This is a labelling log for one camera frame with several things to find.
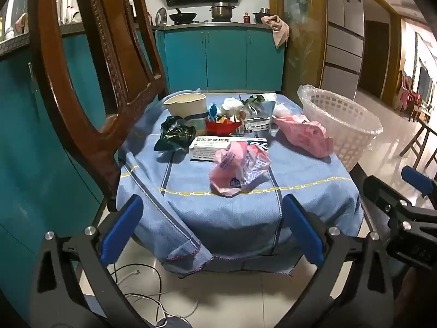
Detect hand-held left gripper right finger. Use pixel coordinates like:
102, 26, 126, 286
273, 194, 403, 328

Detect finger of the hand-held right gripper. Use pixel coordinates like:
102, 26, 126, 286
401, 166, 437, 199
362, 175, 437, 233

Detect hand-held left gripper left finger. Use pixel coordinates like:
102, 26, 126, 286
29, 195, 164, 328

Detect white lattice plastic basket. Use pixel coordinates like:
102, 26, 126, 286
297, 84, 383, 173

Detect white plastic bag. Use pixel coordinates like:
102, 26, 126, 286
263, 93, 303, 118

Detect white tissue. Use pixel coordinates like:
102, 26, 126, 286
222, 97, 241, 117

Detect wooden bench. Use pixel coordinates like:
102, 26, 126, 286
399, 118, 437, 168

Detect blue striped tablecloth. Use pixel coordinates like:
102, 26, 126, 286
116, 90, 364, 277

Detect wooden chair with pink cloth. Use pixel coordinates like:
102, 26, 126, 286
398, 72, 424, 120

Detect pink crumpled plastic bag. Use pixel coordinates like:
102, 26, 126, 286
209, 141, 272, 198
273, 114, 334, 159

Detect dark green crumpled wrapper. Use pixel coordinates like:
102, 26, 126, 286
154, 116, 197, 151

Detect white medicine box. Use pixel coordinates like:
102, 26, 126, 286
189, 136, 268, 162

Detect teal kitchen cabinet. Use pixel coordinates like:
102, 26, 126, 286
0, 31, 115, 315
155, 27, 285, 93

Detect dark wooden door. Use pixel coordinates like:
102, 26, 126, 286
358, 20, 390, 98

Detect beige paper cup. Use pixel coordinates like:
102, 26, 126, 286
163, 92, 208, 136

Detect red paper box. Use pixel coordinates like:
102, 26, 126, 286
205, 119, 244, 136

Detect wilted green leaves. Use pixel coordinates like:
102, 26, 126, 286
241, 95, 265, 108

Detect wood-framed glass door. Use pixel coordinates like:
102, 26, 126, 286
268, 0, 330, 99

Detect silver refrigerator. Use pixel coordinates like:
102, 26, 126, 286
321, 0, 365, 91

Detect carved wooden chair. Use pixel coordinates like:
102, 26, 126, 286
29, 0, 168, 212

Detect pink towel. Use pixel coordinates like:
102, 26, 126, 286
263, 15, 290, 49

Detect dark pot with steel bowl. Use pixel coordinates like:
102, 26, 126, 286
253, 7, 272, 24

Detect black wok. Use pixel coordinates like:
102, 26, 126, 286
169, 8, 198, 24

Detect grey kitchen countertop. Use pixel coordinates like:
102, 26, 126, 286
152, 22, 274, 31

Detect steel cooking pot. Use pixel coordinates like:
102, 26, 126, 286
209, 2, 237, 21

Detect white cable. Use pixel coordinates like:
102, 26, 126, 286
118, 270, 200, 325

